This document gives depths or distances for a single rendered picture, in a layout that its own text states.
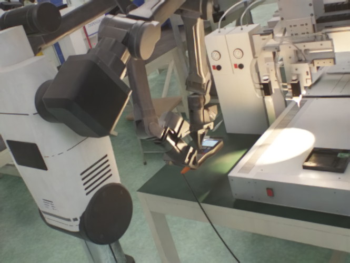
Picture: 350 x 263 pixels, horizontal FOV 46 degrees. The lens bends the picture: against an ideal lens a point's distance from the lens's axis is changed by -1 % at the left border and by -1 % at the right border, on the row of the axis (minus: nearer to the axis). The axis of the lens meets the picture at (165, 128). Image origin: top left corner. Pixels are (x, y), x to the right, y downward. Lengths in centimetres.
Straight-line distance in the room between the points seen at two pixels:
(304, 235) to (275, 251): 101
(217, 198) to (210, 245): 101
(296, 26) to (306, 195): 55
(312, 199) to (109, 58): 82
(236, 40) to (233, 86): 22
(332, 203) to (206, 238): 136
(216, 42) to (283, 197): 75
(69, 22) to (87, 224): 61
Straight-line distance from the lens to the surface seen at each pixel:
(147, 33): 88
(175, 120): 140
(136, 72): 136
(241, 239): 253
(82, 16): 133
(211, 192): 159
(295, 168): 143
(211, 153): 156
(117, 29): 87
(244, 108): 189
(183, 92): 413
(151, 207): 175
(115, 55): 81
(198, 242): 259
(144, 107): 134
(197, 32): 130
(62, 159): 94
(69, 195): 98
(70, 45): 330
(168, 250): 192
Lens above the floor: 160
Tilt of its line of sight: 22 degrees down
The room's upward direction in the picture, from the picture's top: 17 degrees counter-clockwise
